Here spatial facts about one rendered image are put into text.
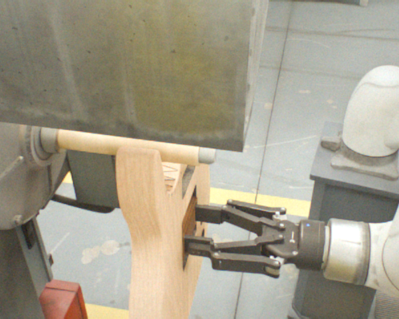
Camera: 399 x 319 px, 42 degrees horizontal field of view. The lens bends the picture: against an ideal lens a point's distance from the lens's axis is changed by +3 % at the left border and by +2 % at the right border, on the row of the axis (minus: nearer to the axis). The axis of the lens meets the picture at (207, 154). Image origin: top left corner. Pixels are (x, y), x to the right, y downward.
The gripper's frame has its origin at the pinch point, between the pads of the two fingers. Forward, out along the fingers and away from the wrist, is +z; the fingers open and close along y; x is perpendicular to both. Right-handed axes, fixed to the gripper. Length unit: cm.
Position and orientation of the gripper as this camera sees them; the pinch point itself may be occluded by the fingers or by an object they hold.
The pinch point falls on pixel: (191, 227)
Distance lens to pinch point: 80.6
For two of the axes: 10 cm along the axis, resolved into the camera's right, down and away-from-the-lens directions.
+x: 0.1, -8.4, -5.4
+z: -9.8, -1.2, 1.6
